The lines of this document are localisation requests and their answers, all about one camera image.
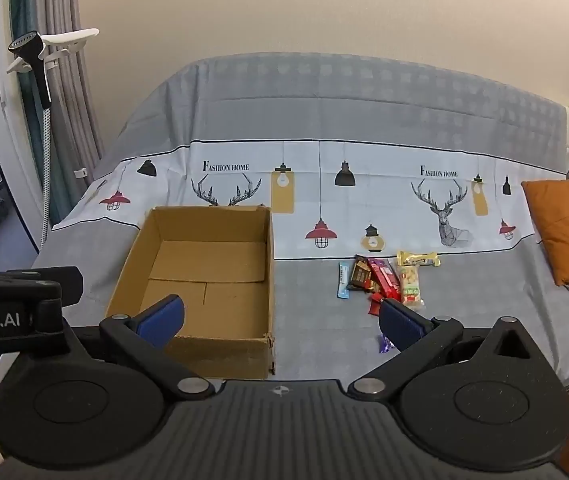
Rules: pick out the garment steamer head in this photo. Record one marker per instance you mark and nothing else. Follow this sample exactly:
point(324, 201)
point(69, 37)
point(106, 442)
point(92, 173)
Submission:
point(28, 51)

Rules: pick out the yellow snack bar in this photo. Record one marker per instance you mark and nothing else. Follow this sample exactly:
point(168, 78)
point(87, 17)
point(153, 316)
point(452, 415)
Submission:
point(405, 258)

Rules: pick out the blue snack stick packet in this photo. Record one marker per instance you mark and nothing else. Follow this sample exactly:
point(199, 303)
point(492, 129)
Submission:
point(344, 274)

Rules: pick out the purple candy packet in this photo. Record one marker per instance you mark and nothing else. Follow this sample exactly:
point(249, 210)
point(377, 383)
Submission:
point(385, 344)

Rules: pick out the green curtain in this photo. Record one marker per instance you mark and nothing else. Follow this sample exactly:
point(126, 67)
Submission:
point(24, 19)

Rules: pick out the white hanger stand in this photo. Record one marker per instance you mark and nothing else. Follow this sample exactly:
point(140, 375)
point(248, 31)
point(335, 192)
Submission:
point(64, 44)

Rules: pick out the dark brown chocolate bar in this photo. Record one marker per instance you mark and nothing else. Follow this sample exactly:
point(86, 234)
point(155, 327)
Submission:
point(361, 276)

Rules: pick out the brown cardboard box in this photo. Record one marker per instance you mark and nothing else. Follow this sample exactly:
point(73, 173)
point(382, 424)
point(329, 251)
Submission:
point(220, 262)

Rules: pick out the grey curtain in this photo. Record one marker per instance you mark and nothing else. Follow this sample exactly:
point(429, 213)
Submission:
point(75, 127)

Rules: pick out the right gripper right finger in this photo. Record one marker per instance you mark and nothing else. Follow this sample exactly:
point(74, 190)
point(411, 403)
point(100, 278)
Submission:
point(421, 344)

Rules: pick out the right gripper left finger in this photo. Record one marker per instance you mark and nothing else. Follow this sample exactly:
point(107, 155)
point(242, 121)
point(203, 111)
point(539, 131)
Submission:
point(139, 342)

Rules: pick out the small red packet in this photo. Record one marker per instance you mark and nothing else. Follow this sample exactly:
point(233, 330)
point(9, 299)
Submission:
point(375, 300)

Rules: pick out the long red snack packet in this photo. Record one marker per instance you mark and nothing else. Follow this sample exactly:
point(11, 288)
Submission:
point(386, 277)

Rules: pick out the grey patterned sofa cover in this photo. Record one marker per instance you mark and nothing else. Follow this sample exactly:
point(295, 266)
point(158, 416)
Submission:
point(352, 156)

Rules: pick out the clear rice cracker packet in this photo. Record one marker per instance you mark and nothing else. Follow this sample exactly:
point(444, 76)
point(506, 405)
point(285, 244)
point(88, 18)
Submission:
point(410, 287)

